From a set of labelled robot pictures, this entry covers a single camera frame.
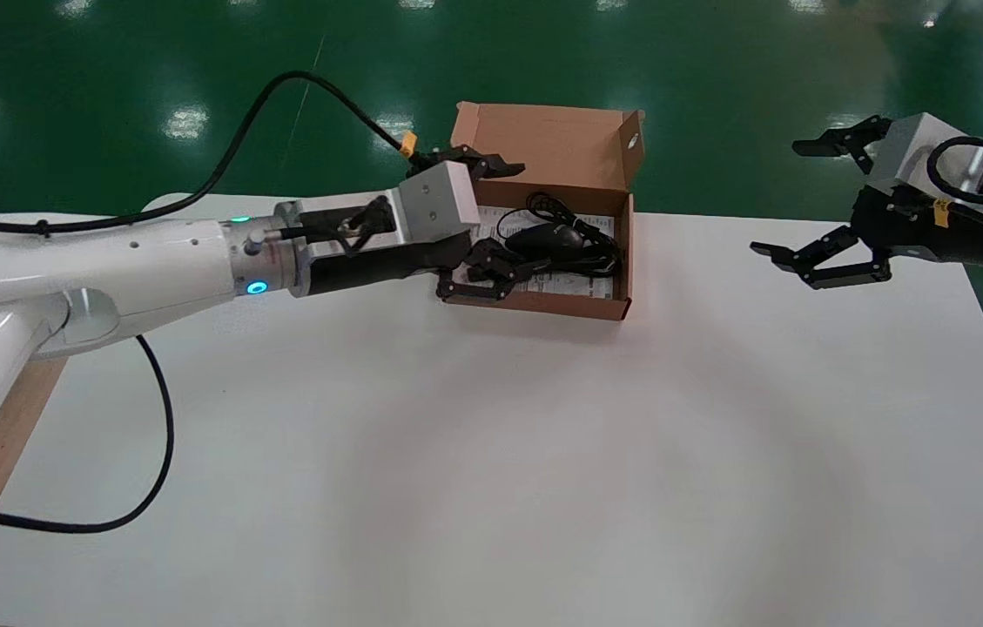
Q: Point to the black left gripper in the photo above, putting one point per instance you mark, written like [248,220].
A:
[369,268]

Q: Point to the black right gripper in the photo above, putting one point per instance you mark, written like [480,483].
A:
[979,235]

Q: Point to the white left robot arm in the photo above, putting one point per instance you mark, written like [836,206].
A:
[108,261]

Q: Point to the brown cardboard storage box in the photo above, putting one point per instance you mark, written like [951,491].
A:
[561,148]

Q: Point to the white printed instruction sheet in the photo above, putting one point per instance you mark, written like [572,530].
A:
[569,287]

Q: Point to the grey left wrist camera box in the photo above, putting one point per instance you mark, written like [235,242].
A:
[434,205]

